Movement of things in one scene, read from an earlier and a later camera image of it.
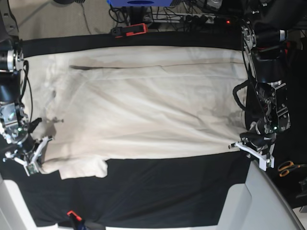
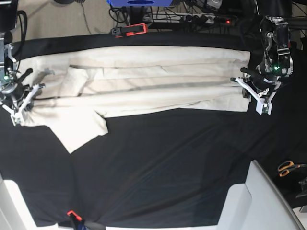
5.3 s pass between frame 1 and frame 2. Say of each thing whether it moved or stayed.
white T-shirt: moved
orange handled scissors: stayed
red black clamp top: stayed
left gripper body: moved
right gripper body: moved
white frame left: stayed
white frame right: stayed
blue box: stayed
